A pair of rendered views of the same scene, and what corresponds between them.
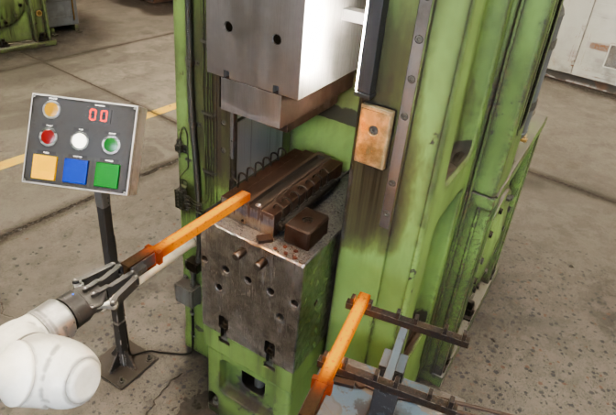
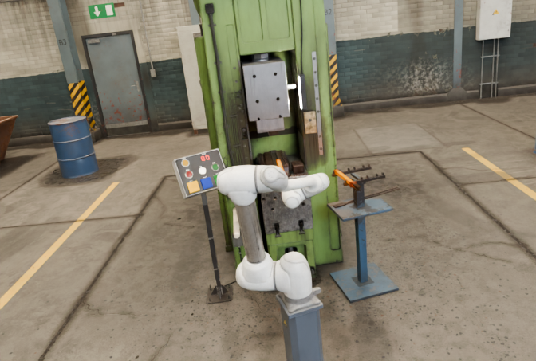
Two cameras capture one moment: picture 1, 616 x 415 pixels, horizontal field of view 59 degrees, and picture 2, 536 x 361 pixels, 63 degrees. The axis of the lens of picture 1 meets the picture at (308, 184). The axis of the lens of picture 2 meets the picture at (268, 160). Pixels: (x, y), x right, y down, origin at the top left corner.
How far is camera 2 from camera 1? 2.24 m
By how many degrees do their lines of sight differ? 31
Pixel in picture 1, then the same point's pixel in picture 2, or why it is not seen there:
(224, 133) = (246, 150)
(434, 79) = (324, 96)
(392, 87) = (312, 103)
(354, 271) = not seen: hidden behind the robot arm
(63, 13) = not seen: outside the picture
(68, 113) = (192, 162)
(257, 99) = (273, 123)
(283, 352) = (307, 220)
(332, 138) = (271, 144)
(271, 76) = (277, 111)
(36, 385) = (321, 181)
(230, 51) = (259, 110)
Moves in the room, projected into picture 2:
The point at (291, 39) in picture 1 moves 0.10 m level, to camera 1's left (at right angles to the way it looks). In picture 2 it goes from (284, 96) to (272, 99)
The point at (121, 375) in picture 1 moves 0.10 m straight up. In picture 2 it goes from (225, 296) to (223, 286)
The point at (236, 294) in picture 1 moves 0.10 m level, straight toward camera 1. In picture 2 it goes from (281, 207) to (290, 210)
